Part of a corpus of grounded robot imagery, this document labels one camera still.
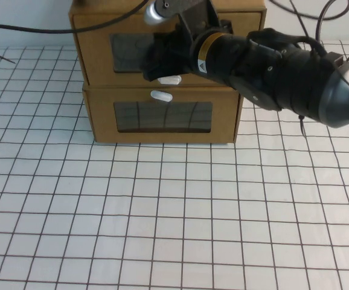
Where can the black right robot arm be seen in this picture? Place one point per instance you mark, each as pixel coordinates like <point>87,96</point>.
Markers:
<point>283,78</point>

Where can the brown cardboard shoe box shell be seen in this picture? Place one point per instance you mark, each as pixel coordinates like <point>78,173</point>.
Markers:
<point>102,6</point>

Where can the lower cardboard drawer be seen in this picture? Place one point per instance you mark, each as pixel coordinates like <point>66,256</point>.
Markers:
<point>117,87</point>

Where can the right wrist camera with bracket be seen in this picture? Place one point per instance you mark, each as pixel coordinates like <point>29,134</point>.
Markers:
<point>192,9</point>

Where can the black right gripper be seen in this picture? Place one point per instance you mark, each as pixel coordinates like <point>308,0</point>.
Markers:
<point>174,51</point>

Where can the cardboard drawer with window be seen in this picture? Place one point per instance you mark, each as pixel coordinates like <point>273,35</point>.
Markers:
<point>96,54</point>
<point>102,121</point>

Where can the white grid-patterned table cover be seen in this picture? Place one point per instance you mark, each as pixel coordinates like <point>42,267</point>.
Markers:
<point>174,217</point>

